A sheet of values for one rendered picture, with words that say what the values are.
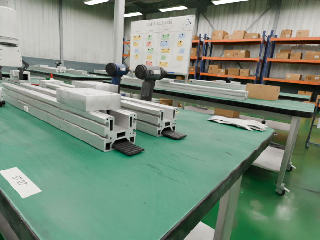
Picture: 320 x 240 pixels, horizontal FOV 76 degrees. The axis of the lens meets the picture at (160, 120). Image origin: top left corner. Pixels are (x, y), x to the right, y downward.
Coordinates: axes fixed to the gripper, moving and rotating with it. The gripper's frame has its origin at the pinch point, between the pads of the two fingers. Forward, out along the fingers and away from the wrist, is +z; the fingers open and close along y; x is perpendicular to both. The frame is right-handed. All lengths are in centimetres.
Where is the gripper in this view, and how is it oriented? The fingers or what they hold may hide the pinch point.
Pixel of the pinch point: (10, 77)
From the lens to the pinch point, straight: 127.2
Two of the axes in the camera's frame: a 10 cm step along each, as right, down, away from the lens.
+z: -0.8, 9.7, 2.3
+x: 7.7, 2.1, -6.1
